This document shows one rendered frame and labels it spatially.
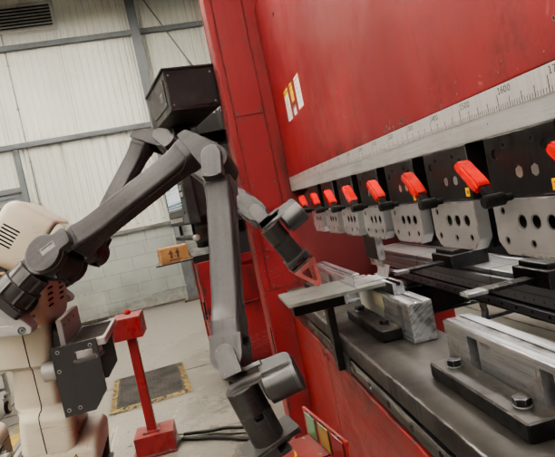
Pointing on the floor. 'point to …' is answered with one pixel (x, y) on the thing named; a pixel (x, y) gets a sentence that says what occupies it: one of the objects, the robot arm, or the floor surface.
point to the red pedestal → (160, 436)
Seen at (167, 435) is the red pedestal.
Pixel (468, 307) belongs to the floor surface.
